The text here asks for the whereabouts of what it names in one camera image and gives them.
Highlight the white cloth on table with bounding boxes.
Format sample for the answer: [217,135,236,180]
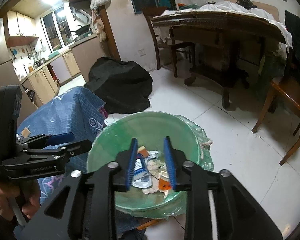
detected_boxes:
[152,1,293,49]

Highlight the dark wooden chair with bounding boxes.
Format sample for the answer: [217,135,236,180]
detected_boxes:
[141,7,195,77]

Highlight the person's left hand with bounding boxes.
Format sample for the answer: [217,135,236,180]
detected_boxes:
[0,180,40,221]

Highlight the steel range hood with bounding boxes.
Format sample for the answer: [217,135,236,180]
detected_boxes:
[69,0,92,24]

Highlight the brown wooden stool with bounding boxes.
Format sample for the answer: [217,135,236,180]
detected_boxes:
[251,77,300,166]

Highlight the black wok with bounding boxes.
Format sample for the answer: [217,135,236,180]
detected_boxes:
[71,24,91,36]

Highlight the dark wooden dining table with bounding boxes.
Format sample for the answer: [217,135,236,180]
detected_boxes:
[151,11,286,108]

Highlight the yellow sponge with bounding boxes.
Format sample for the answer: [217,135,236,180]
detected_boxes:
[138,146,149,158]

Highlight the kitchen counter cabinets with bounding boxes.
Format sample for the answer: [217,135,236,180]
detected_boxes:
[20,34,109,107]

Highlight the wooden drawer under bucket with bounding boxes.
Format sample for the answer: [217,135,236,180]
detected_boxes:
[136,218,165,230]

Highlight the green lined trash bucket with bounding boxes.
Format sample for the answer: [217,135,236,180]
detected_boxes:
[87,112,214,219]

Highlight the kitchen window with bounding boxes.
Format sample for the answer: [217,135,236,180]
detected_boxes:
[41,7,74,52]

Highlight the blue star-patterned tablecloth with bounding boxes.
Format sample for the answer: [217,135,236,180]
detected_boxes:
[14,86,143,235]

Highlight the black garment on chair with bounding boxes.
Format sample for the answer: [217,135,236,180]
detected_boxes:
[285,10,300,84]

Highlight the alcohol wipes packet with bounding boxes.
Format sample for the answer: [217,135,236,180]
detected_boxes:
[132,153,152,189]

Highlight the black bag on floor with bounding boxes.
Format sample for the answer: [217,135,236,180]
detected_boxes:
[84,57,153,114]

